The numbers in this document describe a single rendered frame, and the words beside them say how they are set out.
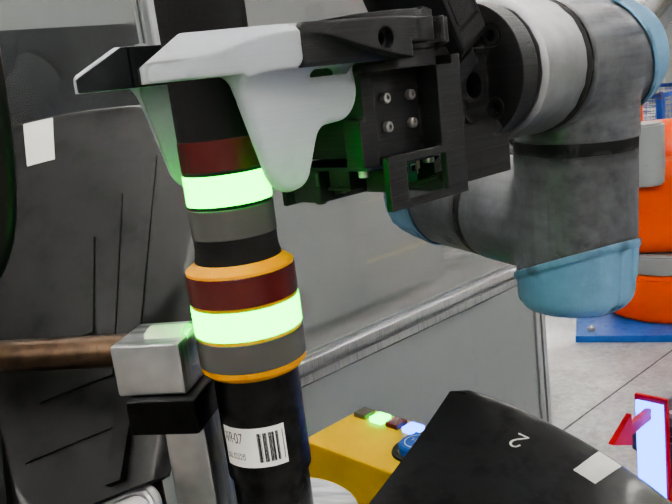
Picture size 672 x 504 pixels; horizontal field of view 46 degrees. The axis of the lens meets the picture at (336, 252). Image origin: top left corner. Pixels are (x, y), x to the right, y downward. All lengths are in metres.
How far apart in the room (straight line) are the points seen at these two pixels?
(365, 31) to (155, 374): 0.16
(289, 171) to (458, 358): 1.35
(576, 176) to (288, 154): 0.23
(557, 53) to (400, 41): 0.13
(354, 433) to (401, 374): 0.63
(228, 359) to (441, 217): 0.30
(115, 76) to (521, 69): 0.19
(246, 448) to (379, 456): 0.51
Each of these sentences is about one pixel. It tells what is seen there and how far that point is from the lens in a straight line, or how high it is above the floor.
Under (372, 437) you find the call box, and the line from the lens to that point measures 0.87.
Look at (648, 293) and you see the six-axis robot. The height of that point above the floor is 0.19.
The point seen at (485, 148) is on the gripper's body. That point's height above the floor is 1.41.
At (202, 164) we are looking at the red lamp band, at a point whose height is 1.43.
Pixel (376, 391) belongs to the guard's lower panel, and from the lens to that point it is 1.45.
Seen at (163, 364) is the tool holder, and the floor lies 1.35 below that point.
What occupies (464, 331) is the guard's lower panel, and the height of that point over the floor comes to 0.91.
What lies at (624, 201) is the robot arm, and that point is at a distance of 0.50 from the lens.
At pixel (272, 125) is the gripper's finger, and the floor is 1.44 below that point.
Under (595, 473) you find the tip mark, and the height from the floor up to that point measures 1.19.
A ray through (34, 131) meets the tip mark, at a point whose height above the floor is 1.44.
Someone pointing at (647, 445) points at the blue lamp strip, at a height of 1.15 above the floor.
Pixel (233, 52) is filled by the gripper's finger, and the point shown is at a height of 1.46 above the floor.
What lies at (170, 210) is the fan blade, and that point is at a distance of 0.43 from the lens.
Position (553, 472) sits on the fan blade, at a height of 1.19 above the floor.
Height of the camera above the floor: 1.45
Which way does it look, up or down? 13 degrees down
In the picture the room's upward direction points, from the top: 7 degrees counter-clockwise
